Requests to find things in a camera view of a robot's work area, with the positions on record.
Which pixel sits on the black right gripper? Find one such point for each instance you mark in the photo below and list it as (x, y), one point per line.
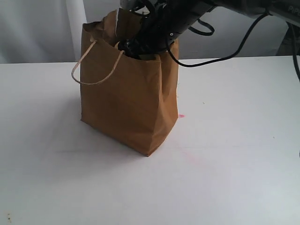
(161, 28)

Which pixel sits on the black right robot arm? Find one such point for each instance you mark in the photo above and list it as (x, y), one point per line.
(289, 10)

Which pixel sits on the brown paper bag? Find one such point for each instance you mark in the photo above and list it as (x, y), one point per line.
(132, 101)

